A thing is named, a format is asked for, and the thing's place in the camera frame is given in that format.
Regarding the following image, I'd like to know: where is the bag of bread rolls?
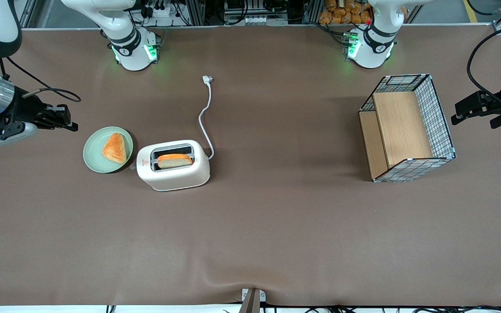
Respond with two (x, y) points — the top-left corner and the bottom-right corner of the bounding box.
(319, 0), (373, 25)

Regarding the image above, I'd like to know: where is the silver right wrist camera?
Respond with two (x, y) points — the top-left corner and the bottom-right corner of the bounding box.
(0, 122), (38, 146)

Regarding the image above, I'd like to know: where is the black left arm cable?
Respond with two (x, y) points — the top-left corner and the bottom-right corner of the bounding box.
(467, 21), (501, 109)

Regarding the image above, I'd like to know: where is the metal table edge bracket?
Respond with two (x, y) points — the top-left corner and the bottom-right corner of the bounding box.
(240, 288), (267, 313)

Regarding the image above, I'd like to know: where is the white connector block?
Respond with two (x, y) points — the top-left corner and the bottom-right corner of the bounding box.
(240, 15), (289, 26)

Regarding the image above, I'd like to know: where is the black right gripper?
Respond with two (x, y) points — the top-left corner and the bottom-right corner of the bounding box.
(2, 93), (79, 132)

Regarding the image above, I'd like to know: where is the white power strip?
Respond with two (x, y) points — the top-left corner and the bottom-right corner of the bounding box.
(145, 2), (178, 18)

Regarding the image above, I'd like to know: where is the toast slice with orange crust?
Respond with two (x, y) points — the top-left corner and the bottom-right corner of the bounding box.
(157, 153), (193, 170)

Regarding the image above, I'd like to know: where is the white toaster power cable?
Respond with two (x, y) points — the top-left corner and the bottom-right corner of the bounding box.
(198, 75), (215, 160)

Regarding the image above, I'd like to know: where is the pale green round plate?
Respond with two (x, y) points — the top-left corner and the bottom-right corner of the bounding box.
(83, 127), (134, 174)

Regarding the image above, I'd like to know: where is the triangular golden pastry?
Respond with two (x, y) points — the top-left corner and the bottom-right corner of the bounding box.
(102, 133), (127, 164)

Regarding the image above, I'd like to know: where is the white two-slot toaster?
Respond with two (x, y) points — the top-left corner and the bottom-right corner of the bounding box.
(136, 140), (211, 192)

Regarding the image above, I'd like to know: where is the wire basket with wooden shelf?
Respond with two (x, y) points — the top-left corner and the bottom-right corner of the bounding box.
(358, 74), (457, 183)

